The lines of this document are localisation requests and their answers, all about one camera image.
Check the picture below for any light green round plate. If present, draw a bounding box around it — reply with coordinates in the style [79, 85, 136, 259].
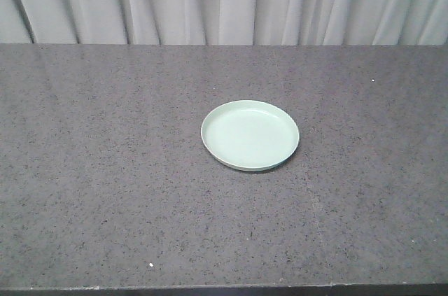
[200, 100, 300, 172]

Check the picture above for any white pleated curtain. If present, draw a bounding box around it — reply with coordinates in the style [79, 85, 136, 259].
[1, 0, 447, 45]

